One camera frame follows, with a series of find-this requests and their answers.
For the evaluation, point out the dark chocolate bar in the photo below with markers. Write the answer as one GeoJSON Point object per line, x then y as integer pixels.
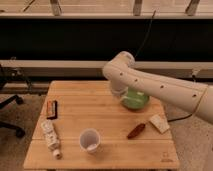
{"type": "Point", "coordinates": [51, 110]}

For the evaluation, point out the green ceramic bowl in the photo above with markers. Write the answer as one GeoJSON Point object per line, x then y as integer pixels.
{"type": "Point", "coordinates": [134, 99]}

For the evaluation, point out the white sponge block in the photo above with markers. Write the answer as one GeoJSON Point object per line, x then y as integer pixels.
{"type": "Point", "coordinates": [161, 125]}

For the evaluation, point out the red brown sausage toy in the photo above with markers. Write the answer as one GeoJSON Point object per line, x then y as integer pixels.
{"type": "Point", "coordinates": [136, 131]}

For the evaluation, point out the wooden folding table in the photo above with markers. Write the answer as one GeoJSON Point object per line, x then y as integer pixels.
{"type": "Point", "coordinates": [89, 104]}

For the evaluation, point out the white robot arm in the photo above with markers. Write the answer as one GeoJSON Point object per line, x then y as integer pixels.
{"type": "Point", "coordinates": [193, 97]}

